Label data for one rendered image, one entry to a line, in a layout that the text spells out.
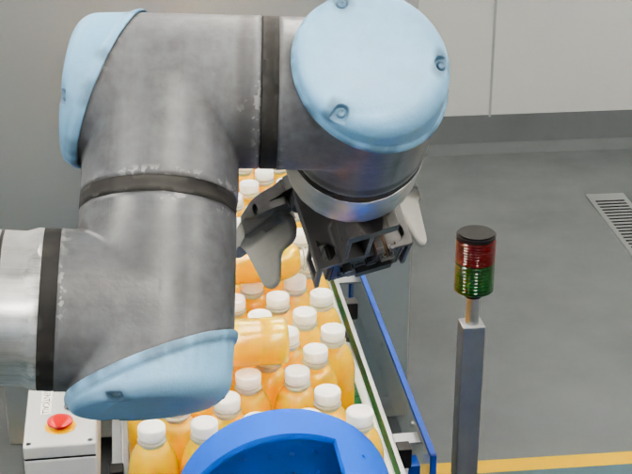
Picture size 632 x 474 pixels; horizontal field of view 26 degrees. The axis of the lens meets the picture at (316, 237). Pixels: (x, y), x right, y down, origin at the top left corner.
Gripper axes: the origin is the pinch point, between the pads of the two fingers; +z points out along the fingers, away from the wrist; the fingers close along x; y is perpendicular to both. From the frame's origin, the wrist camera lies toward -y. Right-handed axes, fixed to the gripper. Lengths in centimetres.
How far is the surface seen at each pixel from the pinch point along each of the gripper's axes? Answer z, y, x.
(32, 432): 87, -7, -35
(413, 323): 337, -53, 70
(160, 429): 84, -1, -18
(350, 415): 86, 4, 8
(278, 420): 62, 5, -3
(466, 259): 98, -16, 35
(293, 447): 67, 8, -2
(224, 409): 90, -2, -8
